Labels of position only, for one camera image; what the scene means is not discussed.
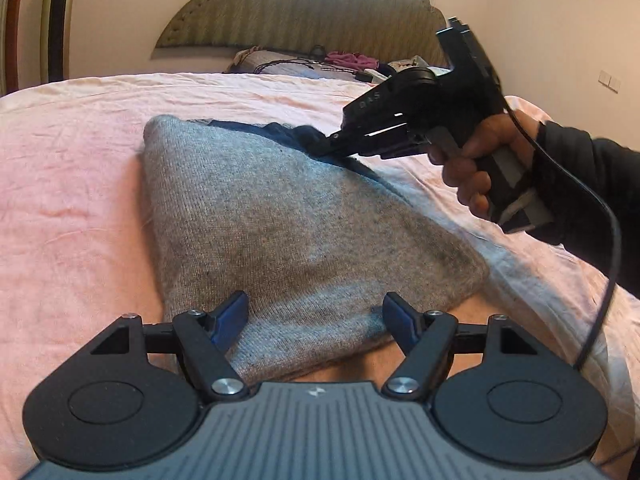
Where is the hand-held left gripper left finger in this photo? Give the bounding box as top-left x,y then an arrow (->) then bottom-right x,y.
90,290 -> 250,403

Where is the grey and navy sweater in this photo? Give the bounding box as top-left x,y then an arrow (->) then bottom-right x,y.
142,114 -> 491,383

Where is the gold tower air conditioner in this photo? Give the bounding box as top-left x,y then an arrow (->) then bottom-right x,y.
40,0 -> 82,84

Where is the pink bed sheet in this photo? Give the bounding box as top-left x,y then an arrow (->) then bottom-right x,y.
0,71 -> 640,480

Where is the olive padded headboard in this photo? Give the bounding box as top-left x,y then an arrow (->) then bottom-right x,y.
150,0 -> 449,68

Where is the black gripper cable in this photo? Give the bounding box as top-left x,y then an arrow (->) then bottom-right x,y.
499,91 -> 624,369

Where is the red wooden frame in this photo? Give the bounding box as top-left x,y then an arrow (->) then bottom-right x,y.
0,0 -> 29,97

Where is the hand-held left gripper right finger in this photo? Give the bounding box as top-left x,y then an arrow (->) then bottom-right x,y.
382,291 -> 539,403

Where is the grey pillow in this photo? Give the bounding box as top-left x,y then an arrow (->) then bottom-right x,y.
223,46 -> 323,77

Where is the person's right hand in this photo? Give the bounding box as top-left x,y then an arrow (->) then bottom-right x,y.
428,108 -> 544,221

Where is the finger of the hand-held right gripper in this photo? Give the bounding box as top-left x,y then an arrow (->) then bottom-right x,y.
312,132 -> 432,161
327,122 -> 417,154

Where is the magenta cloth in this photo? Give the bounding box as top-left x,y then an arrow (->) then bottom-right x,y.
324,50 -> 375,72

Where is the white wall switch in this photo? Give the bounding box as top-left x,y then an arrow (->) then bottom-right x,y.
599,69 -> 624,94

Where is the black cord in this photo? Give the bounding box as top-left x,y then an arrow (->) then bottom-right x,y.
254,44 -> 332,75

